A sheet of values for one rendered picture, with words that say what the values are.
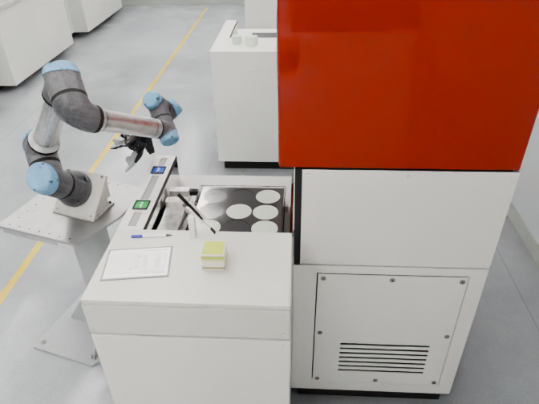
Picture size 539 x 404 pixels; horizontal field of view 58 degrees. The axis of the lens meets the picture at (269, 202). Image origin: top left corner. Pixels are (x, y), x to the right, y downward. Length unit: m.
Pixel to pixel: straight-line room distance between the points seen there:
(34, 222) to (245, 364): 1.09
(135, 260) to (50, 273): 1.67
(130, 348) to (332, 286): 0.74
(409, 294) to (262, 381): 0.63
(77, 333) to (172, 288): 1.37
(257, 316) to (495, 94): 0.93
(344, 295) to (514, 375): 1.11
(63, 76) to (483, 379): 2.21
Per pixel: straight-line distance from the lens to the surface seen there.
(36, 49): 6.69
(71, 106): 1.69
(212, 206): 1.94
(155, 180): 2.05
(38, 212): 2.27
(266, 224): 1.82
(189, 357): 1.64
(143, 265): 1.60
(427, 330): 2.07
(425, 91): 1.46
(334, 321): 1.98
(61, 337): 2.83
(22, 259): 3.45
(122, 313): 1.55
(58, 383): 2.66
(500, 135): 1.59
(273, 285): 1.48
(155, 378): 1.76
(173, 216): 1.94
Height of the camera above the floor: 1.99
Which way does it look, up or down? 34 degrees down
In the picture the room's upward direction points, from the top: 1 degrees counter-clockwise
